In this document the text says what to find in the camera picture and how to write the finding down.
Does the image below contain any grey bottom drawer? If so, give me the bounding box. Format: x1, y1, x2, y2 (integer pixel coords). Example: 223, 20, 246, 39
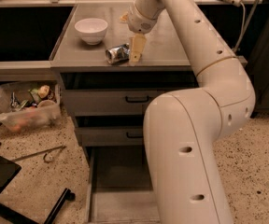
85, 146, 160, 224

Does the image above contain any clear plastic bin with items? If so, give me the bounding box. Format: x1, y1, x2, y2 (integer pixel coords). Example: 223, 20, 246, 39
0, 81, 61, 132

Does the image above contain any grey top drawer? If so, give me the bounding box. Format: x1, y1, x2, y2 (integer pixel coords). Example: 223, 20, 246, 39
61, 71, 197, 117

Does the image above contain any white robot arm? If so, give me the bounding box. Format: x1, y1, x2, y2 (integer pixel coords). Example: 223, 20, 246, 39
127, 0, 255, 224

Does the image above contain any black chair base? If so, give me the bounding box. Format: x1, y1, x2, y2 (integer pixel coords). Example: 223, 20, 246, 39
0, 154, 76, 224

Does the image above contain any grey drawer cabinet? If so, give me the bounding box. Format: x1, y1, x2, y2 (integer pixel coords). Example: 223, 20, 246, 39
49, 2, 201, 224

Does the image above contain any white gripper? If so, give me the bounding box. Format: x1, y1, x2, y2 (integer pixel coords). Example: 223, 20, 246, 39
120, 4, 157, 63

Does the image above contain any white cable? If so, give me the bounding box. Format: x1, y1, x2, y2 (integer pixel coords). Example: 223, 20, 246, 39
232, 2, 247, 54

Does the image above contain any grey drawer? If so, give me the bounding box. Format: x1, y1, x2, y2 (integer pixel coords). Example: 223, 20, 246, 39
61, 71, 197, 117
75, 115, 143, 147
85, 146, 160, 224

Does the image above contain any grey middle drawer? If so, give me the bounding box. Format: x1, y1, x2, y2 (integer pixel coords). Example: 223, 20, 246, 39
75, 115, 143, 147

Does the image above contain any metal rod with hook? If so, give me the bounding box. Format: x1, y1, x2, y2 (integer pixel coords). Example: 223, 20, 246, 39
11, 145, 66, 162

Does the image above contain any white ceramic bowl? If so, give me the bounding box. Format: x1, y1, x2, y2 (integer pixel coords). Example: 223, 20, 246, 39
75, 18, 108, 45

